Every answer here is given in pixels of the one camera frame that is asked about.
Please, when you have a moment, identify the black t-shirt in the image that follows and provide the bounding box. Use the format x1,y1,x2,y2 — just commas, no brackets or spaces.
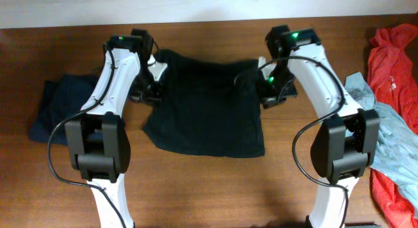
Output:
142,50,265,158

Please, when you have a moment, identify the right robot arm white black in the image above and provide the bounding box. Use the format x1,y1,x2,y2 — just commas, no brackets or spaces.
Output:
257,25,380,227

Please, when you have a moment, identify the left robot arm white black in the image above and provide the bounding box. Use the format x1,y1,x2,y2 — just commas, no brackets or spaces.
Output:
64,29,167,227

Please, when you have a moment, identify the folded navy blue garment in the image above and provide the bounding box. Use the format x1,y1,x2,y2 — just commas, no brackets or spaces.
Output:
28,74,99,143

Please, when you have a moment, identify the red t-shirt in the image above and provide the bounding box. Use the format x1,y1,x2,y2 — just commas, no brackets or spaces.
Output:
367,24,417,227

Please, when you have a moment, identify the light blue grey garment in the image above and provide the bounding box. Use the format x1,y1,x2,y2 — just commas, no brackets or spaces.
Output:
345,73,417,218

